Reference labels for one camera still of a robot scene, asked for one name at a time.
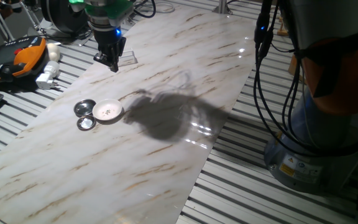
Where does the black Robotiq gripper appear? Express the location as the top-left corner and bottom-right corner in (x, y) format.
(93, 27), (127, 73)

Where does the white floral ceramic plate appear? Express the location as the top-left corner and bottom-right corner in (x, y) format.
(91, 98), (124, 122)

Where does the person's hand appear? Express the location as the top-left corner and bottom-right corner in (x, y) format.
(0, 1), (14, 19)

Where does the cream egg-shaped object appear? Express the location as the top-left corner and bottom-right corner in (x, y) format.
(46, 42), (61, 63)

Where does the large steel bowl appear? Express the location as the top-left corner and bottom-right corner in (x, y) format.
(73, 98), (97, 118)

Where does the white power adapter plug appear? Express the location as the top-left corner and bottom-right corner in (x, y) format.
(35, 60), (61, 90)

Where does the small steel bowl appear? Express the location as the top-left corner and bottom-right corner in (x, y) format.
(76, 115), (97, 131)

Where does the orange black teach pendant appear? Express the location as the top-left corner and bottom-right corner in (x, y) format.
(0, 35), (48, 85)

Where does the marble pattern table mat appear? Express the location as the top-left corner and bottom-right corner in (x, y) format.
(0, 4), (272, 224)

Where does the aluminium frame post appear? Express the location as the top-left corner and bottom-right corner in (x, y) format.
(212, 0), (233, 15)

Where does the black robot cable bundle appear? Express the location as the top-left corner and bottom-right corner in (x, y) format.
(132, 0), (310, 156)

